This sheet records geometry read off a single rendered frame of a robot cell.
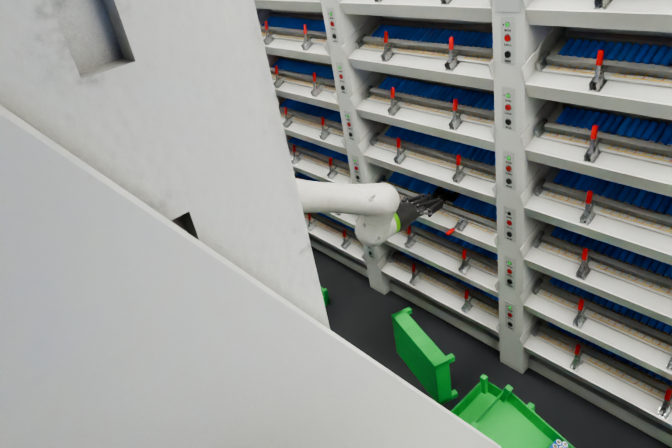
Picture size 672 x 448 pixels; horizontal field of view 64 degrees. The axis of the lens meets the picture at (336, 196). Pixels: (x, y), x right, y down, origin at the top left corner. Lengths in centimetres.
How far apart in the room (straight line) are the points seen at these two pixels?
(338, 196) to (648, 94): 82
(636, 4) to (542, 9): 20
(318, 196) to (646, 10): 91
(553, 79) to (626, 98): 20
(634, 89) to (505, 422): 108
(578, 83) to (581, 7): 19
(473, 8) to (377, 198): 59
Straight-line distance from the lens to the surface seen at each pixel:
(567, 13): 142
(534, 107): 159
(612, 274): 172
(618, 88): 144
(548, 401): 209
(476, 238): 188
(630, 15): 136
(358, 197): 159
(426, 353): 194
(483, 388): 207
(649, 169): 149
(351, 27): 197
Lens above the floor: 161
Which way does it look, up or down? 29 degrees down
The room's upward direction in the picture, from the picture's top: 11 degrees counter-clockwise
